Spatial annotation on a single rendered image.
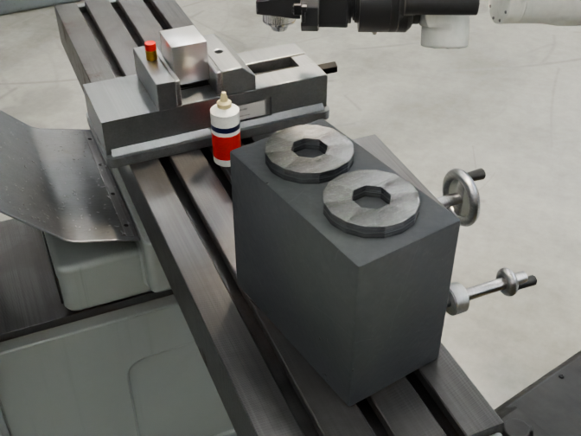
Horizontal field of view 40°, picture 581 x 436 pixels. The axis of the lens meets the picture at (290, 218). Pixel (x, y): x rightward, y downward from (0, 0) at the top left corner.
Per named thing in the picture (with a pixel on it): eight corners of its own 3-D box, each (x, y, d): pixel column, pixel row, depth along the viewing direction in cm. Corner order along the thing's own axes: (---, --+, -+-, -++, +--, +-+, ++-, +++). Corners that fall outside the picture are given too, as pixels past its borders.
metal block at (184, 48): (196, 61, 120) (193, 24, 117) (209, 79, 116) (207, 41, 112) (162, 68, 119) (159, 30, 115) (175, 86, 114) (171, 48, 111)
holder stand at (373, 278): (319, 246, 99) (323, 105, 87) (440, 358, 84) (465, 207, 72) (235, 284, 94) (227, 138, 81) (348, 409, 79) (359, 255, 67)
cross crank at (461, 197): (459, 200, 167) (467, 152, 160) (492, 232, 158) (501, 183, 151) (392, 218, 162) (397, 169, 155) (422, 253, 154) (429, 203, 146)
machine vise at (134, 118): (292, 76, 134) (292, 15, 128) (331, 118, 123) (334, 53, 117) (86, 119, 123) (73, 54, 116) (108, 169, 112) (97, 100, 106)
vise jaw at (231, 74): (226, 54, 125) (226, 30, 123) (256, 89, 116) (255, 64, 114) (190, 60, 123) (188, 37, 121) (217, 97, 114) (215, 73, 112)
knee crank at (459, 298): (524, 274, 162) (529, 252, 158) (542, 293, 158) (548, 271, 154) (430, 304, 155) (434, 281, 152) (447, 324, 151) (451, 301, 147)
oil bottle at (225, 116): (235, 150, 116) (233, 82, 110) (245, 163, 114) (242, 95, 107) (209, 156, 115) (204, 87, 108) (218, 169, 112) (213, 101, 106)
